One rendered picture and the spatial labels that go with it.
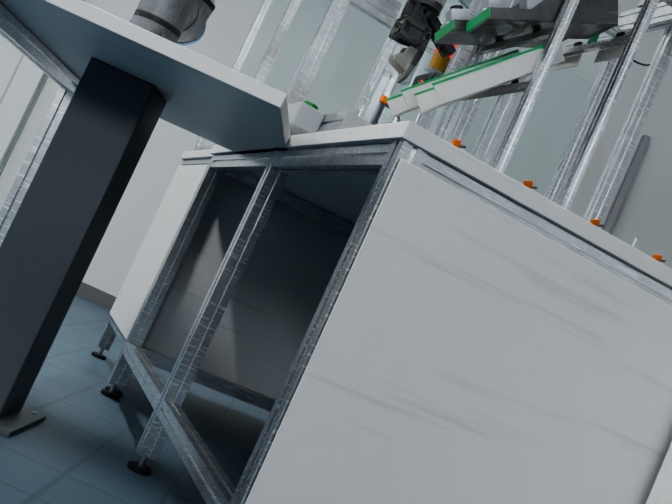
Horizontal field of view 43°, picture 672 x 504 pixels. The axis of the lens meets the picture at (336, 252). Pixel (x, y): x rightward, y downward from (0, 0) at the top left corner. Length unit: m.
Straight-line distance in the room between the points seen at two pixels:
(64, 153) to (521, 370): 1.11
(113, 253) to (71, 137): 3.26
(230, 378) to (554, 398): 1.54
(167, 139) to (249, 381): 2.62
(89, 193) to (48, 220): 0.11
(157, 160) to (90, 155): 3.27
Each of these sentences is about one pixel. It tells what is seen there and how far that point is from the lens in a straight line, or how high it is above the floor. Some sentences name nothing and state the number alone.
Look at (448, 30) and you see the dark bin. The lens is 1.95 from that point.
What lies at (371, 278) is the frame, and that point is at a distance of 1.38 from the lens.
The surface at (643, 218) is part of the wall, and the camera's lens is 5.55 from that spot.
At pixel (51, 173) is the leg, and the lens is 2.03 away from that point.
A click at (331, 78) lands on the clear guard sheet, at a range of 3.57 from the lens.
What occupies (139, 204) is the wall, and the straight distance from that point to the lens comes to 5.26.
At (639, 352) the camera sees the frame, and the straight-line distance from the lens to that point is 1.68.
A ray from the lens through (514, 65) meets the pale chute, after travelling 1.79.
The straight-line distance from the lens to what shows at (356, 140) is 1.57.
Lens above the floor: 0.53
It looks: 4 degrees up
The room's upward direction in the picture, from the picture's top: 24 degrees clockwise
